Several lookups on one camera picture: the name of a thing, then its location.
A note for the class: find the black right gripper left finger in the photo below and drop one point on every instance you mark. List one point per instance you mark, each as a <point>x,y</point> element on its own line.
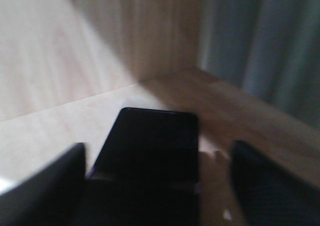
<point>50,196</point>

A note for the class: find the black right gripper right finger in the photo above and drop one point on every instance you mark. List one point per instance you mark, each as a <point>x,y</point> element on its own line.
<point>267,193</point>

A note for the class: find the black foldable phone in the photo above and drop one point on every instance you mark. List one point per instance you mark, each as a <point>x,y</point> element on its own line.
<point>147,171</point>

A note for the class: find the right wooden shelf unit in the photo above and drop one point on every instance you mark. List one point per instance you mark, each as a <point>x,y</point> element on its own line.
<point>67,67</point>

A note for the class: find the grey curtain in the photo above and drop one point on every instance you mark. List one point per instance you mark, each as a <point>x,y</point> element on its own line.
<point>268,48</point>

